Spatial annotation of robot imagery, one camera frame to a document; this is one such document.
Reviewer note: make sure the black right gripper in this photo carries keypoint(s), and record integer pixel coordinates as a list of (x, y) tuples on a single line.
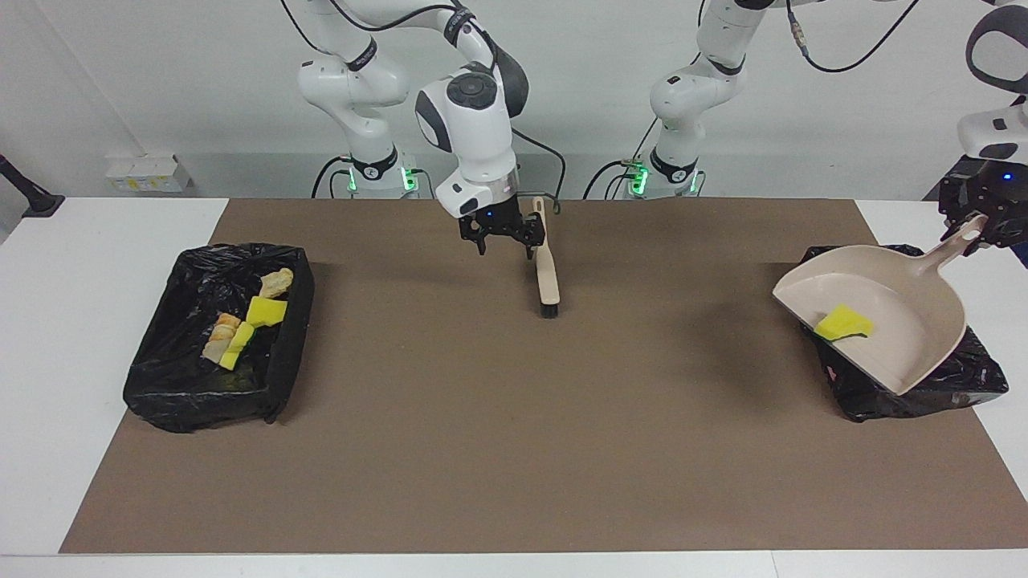
[(502, 218)]

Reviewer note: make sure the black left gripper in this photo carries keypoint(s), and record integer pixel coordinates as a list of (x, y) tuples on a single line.
[(1000, 193)]

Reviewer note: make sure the beige hand brush black bristles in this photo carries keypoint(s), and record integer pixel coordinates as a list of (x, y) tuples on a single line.
[(548, 281)]

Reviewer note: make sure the beige plastic dustpan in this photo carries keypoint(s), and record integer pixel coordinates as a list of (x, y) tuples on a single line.
[(891, 321)]

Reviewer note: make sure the small yellow sponge piece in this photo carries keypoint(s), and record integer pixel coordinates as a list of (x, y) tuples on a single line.
[(843, 323)]

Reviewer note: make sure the pale torn bread piece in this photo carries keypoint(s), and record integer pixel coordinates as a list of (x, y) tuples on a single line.
[(277, 282)]

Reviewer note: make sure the notched yellow sponge piece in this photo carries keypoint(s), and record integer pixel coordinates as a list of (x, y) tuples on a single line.
[(265, 311)]

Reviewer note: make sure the yellow sponge green backing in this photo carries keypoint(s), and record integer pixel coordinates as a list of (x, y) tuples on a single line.
[(238, 343)]

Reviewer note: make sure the crusty torn bread piece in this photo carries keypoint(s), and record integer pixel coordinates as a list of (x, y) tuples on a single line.
[(218, 337)]

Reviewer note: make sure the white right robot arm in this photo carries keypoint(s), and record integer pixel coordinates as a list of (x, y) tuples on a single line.
[(474, 120)]

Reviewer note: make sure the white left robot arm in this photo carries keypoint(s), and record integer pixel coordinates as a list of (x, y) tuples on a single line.
[(699, 88)]

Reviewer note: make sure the black lined bin pink mark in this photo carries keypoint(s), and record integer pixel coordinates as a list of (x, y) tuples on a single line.
[(964, 377)]

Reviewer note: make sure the black bag lined bin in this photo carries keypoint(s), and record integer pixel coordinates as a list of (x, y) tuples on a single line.
[(177, 377)]

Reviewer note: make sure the brown table mat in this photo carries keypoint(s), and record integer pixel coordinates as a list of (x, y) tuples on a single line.
[(514, 498)]

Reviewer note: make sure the black stand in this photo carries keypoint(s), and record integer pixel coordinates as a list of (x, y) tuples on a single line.
[(36, 201)]

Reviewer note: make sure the white wall power strip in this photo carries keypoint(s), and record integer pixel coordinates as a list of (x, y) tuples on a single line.
[(144, 172)]

